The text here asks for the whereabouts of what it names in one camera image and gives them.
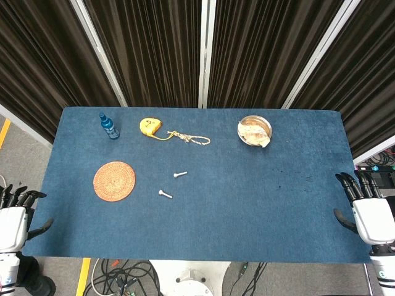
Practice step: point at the left black-fingered white robot hand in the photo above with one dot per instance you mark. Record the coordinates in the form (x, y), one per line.
(12, 225)

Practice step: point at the right black-fingered white robot hand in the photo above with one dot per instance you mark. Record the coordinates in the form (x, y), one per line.
(373, 219)

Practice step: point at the steel bolt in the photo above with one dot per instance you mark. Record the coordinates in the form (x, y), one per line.
(180, 174)
(165, 194)

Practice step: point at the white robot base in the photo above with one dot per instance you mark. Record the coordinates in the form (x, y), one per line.
(189, 277)

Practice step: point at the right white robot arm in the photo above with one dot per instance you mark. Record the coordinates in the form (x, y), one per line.
(384, 271)

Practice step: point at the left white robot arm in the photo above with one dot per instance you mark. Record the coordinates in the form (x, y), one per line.
(7, 271)

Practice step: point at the round woven orange coaster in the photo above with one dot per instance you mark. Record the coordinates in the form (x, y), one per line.
(114, 181)

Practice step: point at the blue spray bottle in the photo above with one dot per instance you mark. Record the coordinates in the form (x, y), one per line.
(109, 128)

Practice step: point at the round metal bowl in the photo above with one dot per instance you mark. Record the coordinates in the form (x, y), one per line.
(268, 129)

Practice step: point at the dark brown curtain panel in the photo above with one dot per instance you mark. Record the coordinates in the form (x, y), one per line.
(40, 61)
(370, 77)
(154, 52)
(262, 52)

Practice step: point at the crumpled pale wrapper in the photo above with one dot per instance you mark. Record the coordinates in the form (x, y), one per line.
(253, 132)

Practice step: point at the blue table cover cloth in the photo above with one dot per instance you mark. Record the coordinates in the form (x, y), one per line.
(216, 216)

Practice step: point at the yellow tape measure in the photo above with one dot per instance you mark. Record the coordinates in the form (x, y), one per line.
(149, 126)

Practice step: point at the white partition frame post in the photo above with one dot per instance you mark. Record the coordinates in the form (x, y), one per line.
(321, 55)
(206, 55)
(98, 55)

